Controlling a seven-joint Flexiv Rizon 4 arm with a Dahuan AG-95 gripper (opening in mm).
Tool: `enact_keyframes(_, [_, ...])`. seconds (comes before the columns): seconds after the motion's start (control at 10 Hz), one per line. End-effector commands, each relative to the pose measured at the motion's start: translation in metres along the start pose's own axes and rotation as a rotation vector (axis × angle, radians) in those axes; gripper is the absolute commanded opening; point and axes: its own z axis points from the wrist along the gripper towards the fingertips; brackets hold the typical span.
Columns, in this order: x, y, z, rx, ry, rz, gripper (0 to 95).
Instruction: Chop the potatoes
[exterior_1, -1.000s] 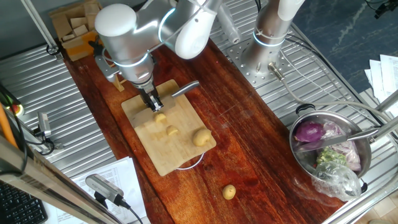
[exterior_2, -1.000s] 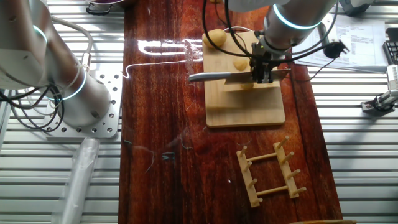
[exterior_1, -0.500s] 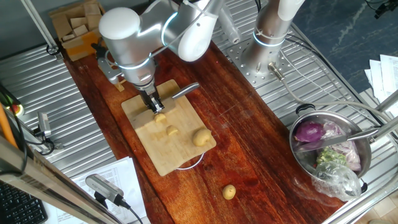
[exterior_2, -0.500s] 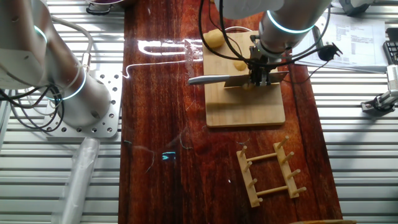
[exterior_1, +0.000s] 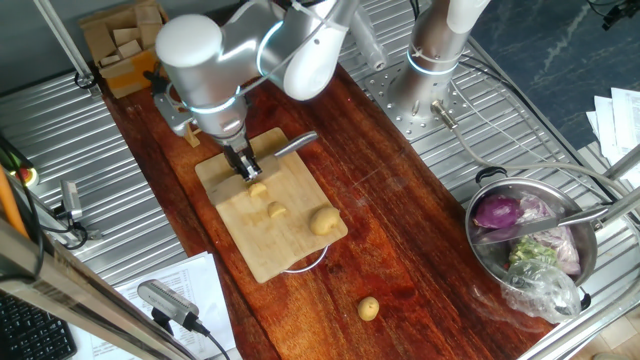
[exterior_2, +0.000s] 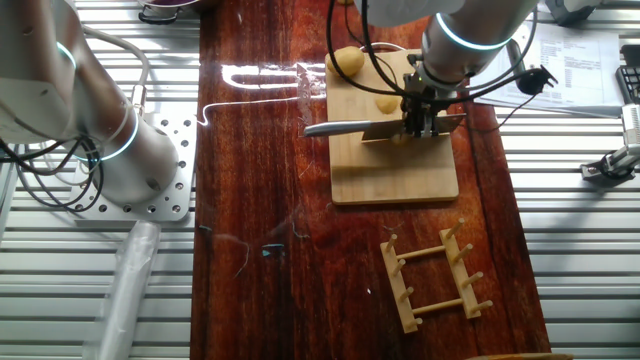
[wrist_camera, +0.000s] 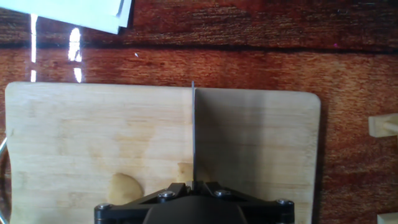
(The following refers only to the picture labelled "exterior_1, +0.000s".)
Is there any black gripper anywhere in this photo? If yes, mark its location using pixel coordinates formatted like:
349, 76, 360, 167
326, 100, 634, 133
221, 130, 263, 182

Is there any steel cleaver knife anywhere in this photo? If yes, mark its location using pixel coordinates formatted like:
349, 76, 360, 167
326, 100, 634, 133
205, 130, 320, 206

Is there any bamboo cutting board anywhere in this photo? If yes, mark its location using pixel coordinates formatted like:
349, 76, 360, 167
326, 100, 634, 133
194, 127, 349, 285

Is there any large peeled potato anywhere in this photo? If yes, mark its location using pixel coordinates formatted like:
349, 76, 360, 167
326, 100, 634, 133
308, 205, 341, 237

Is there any printed paper sheet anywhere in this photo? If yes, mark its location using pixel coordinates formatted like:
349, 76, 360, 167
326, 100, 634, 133
69, 251, 237, 360

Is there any cardboard box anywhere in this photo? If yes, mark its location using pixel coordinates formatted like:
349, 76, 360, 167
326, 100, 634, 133
77, 0, 169, 100

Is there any small whole potato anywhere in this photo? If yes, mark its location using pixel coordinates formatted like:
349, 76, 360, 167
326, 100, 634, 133
356, 295, 381, 322

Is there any red emergency stop button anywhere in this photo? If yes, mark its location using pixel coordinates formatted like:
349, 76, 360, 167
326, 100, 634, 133
9, 166, 40, 189

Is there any orange pole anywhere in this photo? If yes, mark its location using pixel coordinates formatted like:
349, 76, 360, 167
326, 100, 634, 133
0, 167, 29, 239

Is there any purple onion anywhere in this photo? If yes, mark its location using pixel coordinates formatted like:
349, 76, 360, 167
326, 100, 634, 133
472, 194, 525, 230

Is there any steel cooking pot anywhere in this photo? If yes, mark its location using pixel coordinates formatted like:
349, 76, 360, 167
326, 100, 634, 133
464, 166, 600, 311

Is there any black keyboard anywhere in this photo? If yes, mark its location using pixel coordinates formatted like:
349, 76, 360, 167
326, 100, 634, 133
0, 292, 79, 360

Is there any green leafy vegetable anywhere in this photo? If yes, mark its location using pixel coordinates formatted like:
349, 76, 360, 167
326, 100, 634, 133
508, 237, 559, 266

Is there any clear plastic bag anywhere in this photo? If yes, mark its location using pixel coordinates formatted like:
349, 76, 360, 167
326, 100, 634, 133
499, 259, 583, 325

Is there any bag of purple vegetables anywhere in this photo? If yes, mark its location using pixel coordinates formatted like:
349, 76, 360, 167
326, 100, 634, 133
517, 193, 582, 276

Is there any slim steel kitchen knife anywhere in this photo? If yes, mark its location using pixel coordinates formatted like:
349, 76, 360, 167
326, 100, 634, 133
472, 205, 611, 247

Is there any stack of printed papers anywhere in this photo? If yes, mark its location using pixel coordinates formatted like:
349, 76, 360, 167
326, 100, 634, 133
585, 87, 640, 189

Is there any silver camera on stand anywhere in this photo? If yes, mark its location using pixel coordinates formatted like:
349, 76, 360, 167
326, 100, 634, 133
136, 278, 201, 335

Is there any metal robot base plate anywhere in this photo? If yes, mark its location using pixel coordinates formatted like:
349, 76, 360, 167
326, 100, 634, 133
363, 59, 474, 142

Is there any small grey camera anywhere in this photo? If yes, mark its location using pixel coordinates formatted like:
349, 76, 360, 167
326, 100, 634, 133
53, 179, 85, 223

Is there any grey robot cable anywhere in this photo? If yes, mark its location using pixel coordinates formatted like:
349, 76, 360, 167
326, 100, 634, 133
430, 99, 640, 191

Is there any aluminium frame bar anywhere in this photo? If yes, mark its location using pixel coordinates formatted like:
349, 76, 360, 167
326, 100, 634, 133
517, 284, 640, 360
592, 185, 640, 230
602, 144, 640, 181
0, 217, 199, 360
32, 0, 99, 96

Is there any black overhead camera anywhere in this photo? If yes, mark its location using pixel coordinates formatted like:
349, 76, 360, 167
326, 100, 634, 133
587, 0, 640, 31

